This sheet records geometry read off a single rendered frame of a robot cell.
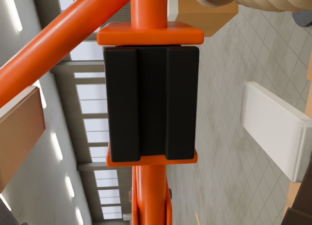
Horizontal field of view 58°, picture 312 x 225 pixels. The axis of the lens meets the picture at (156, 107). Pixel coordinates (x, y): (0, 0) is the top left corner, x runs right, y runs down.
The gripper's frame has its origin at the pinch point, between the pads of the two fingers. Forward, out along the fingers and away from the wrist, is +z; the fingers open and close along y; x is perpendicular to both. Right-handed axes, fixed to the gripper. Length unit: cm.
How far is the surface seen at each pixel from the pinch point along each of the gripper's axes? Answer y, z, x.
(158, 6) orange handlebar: 0.9, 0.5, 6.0
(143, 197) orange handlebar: -0.2, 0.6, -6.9
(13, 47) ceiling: -274, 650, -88
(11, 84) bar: -8.7, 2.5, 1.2
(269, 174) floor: 121, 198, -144
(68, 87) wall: -234, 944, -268
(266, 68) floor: 121, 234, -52
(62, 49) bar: -5.2, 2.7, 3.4
